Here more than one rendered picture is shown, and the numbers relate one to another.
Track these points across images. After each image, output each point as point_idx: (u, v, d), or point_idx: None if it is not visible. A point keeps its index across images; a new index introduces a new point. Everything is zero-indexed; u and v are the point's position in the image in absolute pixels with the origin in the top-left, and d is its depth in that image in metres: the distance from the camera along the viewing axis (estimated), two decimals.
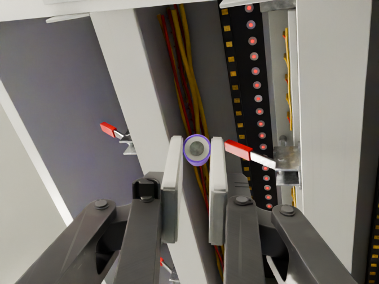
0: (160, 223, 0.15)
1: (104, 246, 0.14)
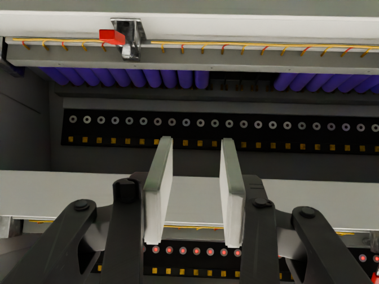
0: (141, 225, 0.15)
1: (83, 247, 0.14)
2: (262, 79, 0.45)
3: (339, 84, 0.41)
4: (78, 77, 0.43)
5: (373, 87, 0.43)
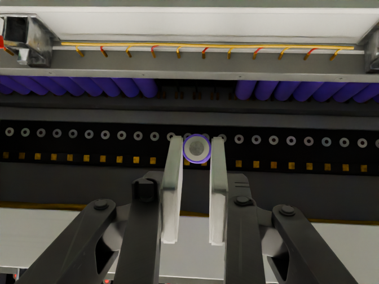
0: (159, 223, 0.15)
1: (103, 246, 0.14)
2: (223, 85, 0.38)
3: (311, 93, 0.34)
4: (2, 85, 0.37)
5: (356, 95, 0.35)
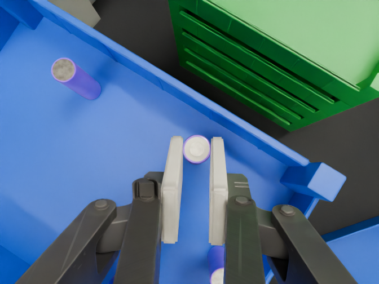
0: (160, 223, 0.15)
1: (104, 246, 0.14)
2: None
3: None
4: None
5: None
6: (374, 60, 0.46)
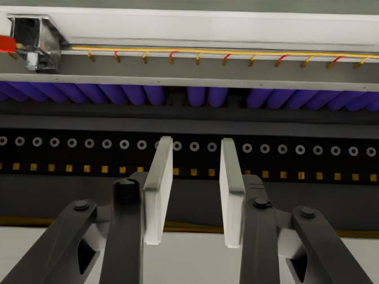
0: (141, 225, 0.15)
1: (83, 247, 0.14)
2: (233, 93, 0.37)
3: (326, 101, 0.33)
4: None
5: (369, 104, 0.35)
6: None
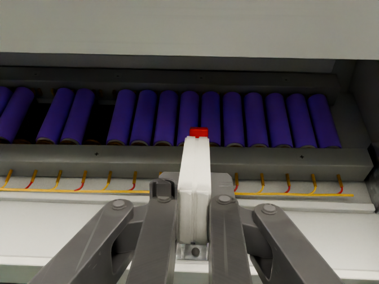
0: (176, 224, 0.15)
1: (120, 246, 0.14)
2: (47, 106, 0.34)
3: None
4: (291, 111, 0.31)
5: None
6: None
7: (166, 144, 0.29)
